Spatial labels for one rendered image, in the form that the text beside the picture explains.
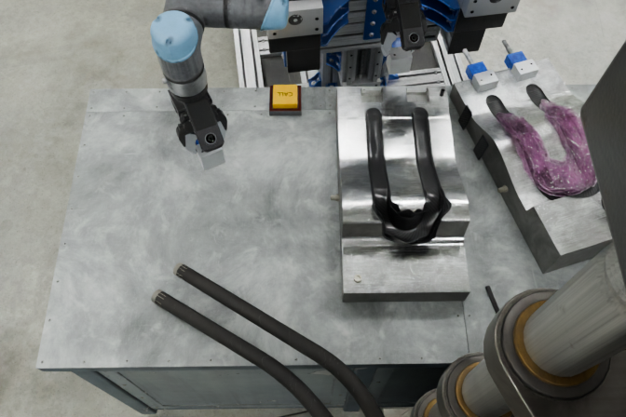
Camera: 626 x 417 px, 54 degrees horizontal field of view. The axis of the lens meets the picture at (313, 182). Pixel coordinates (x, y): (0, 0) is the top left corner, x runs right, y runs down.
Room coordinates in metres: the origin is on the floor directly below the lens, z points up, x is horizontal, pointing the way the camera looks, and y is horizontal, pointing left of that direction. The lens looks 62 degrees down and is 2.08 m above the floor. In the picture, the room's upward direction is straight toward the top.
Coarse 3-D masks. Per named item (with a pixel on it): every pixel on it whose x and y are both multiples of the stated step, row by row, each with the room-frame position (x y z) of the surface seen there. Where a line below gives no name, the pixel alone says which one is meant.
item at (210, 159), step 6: (198, 144) 0.70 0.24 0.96; (198, 150) 0.68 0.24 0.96; (216, 150) 0.68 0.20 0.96; (222, 150) 0.68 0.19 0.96; (198, 156) 0.68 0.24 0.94; (204, 156) 0.67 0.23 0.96; (210, 156) 0.67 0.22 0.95; (216, 156) 0.68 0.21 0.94; (222, 156) 0.68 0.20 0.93; (204, 162) 0.66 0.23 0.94; (210, 162) 0.67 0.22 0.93; (216, 162) 0.68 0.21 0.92; (222, 162) 0.68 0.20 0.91; (204, 168) 0.66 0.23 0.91
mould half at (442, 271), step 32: (352, 96) 0.87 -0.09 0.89; (384, 96) 0.87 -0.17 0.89; (352, 128) 0.78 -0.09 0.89; (384, 128) 0.78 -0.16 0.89; (448, 128) 0.78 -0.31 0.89; (352, 160) 0.70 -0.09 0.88; (448, 160) 0.70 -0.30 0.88; (352, 192) 0.60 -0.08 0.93; (416, 192) 0.60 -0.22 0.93; (448, 192) 0.60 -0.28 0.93; (352, 224) 0.53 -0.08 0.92; (448, 224) 0.53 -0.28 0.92; (352, 256) 0.48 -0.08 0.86; (384, 256) 0.48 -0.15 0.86; (416, 256) 0.48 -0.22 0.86; (448, 256) 0.48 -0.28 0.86; (352, 288) 0.41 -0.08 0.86; (384, 288) 0.41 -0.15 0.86; (416, 288) 0.41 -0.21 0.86; (448, 288) 0.41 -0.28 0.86
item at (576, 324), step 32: (608, 256) 0.14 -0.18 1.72; (576, 288) 0.14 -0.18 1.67; (608, 288) 0.13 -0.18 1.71; (544, 320) 0.13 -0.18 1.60; (576, 320) 0.12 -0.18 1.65; (608, 320) 0.11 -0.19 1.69; (544, 352) 0.12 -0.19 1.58; (576, 352) 0.11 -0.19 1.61; (608, 352) 0.10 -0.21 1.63; (480, 384) 0.13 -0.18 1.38; (480, 416) 0.10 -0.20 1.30
